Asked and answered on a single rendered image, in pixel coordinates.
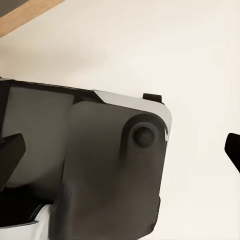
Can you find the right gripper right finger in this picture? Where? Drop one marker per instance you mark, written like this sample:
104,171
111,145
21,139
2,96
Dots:
232,149

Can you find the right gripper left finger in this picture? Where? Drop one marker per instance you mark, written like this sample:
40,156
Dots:
12,149

